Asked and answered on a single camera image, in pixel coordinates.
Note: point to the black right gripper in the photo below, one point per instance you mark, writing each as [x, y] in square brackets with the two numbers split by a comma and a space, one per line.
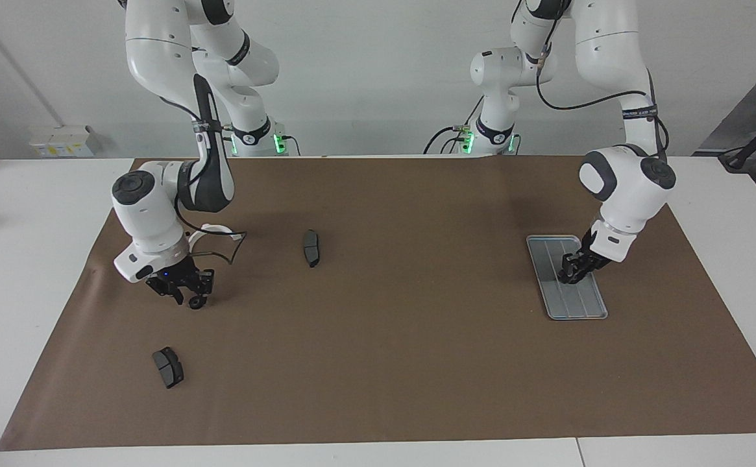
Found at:
[180, 277]

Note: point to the white cardboard box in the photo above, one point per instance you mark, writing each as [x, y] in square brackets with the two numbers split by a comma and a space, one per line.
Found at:
[60, 143]

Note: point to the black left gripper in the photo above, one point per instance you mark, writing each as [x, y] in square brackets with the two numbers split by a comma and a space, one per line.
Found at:
[593, 256]

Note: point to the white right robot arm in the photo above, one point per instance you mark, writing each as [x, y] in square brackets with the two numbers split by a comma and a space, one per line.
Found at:
[150, 214]

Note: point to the short dark brake pad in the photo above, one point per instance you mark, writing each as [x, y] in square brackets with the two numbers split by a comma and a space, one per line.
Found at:
[169, 368]

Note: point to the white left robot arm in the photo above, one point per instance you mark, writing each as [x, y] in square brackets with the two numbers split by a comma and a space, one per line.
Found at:
[624, 181]

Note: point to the long dark brake pad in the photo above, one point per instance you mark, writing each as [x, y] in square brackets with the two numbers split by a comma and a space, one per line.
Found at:
[311, 248]

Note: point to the large black bearing gear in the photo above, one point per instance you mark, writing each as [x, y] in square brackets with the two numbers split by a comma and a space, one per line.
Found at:
[196, 302]

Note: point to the brown paper mat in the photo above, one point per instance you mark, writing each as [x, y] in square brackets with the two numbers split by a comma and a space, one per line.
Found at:
[403, 337]

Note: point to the silver metal tray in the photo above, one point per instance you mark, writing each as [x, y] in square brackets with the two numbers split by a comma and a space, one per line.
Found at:
[572, 301]

